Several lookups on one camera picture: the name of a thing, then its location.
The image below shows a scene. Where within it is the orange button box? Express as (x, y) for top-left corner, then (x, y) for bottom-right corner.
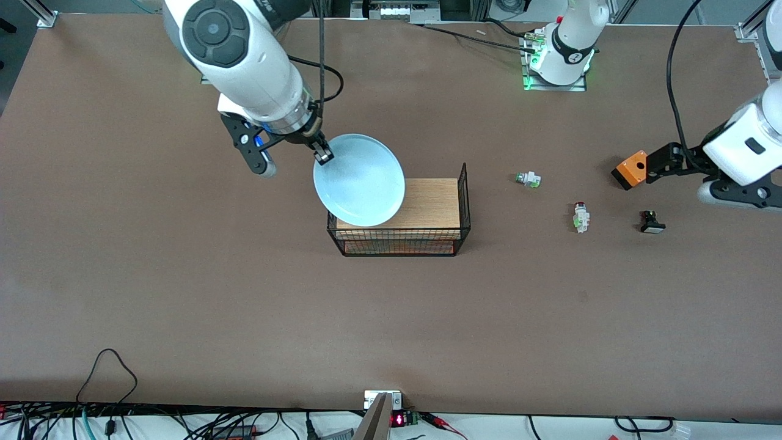
(611, 150), (648, 191)

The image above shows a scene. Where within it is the grey metal bar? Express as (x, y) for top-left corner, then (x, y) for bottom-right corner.
(353, 393), (393, 440)

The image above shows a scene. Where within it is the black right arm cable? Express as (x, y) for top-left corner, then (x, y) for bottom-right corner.
(286, 0), (345, 123)

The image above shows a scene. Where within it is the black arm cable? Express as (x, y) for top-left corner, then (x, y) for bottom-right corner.
(286, 0), (345, 123)
(666, 0), (703, 169)

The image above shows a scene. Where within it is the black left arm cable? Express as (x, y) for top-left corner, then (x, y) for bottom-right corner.
(666, 0), (703, 169)

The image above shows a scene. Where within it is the long black table cable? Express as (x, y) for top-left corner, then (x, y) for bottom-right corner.
(406, 21), (538, 53)

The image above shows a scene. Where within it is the metal equipment rack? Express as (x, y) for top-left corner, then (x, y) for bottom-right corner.
(350, 0), (442, 24)

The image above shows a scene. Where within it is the light blue round plate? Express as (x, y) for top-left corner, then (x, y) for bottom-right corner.
(313, 133), (406, 227)

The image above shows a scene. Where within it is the orange lower basket shelf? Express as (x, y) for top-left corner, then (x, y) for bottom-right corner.
(344, 240), (456, 255)

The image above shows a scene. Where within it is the light wooden basket board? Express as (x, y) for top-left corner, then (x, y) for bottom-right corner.
(336, 178), (461, 232)

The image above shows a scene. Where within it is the red and black clip lead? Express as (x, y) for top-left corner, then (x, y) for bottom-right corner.
(422, 412), (468, 440)

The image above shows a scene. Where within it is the thin black looped cable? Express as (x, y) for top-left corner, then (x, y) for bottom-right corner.
(75, 348), (139, 407)

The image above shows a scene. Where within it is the black wire rack wooden shelf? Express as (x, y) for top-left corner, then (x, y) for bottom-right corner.
(327, 162), (472, 257)

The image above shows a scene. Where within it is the silver mount plate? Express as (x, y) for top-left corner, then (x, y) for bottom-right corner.
(364, 390), (404, 410)

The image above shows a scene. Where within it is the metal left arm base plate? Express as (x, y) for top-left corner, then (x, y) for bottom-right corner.
(521, 29), (588, 92)

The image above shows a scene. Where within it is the aluminium corner profile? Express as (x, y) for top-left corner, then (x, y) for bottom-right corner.
(21, 0), (59, 28)
(735, 0), (782, 120)

